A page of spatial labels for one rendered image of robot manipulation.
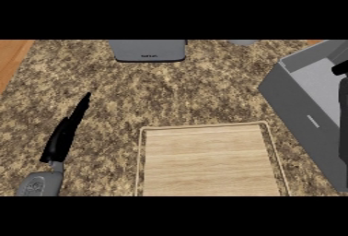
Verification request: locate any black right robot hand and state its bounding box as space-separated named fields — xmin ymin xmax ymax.
xmin=330 ymin=60 xmax=348 ymax=167

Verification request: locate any small grey object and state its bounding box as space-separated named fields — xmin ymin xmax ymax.
xmin=225 ymin=40 xmax=262 ymax=47

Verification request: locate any pale wooden tray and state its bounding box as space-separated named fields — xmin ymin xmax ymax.
xmin=132 ymin=121 xmax=290 ymax=197

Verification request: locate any grey open box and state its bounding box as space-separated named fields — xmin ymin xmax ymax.
xmin=256 ymin=40 xmax=348 ymax=193

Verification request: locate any grey flat appliance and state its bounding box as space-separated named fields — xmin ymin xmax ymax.
xmin=106 ymin=40 xmax=188 ymax=64

